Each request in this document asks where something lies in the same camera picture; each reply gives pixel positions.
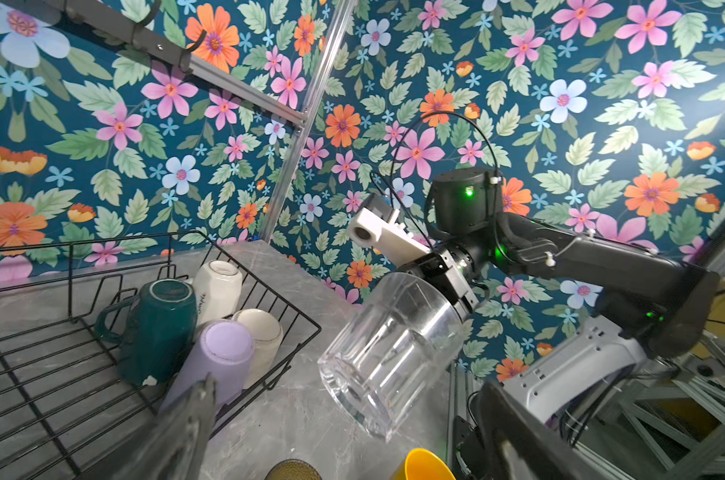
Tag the green mug cream interior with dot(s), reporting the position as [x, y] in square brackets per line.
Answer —
[158, 332]

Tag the clear glass cup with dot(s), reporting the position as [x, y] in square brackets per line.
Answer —
[396, 347]

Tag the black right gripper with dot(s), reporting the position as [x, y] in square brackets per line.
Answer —
[450, 269]

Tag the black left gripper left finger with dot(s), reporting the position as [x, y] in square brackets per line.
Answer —
[171, 446]

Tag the black hook rail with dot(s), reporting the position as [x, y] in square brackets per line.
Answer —
[136, 33]

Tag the lilac plastic cup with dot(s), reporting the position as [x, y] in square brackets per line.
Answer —
[223, 351]

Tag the black wire dish rack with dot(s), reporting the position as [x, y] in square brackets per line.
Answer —
[63, 405]

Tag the white faceted mug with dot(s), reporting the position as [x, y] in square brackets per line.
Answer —
[218, 285]

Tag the red interior white mug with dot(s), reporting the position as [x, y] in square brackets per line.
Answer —
[267, 334]

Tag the olive green glass cup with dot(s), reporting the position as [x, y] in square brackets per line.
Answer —
[293, 469]

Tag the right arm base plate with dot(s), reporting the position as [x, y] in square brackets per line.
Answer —
[467, 455]

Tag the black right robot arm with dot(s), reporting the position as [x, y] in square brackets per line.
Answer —
[644, 306]

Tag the yellow mug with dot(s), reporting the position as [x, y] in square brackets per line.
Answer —
[421, 464]

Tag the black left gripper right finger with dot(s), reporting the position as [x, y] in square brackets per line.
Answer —
[519, 446]

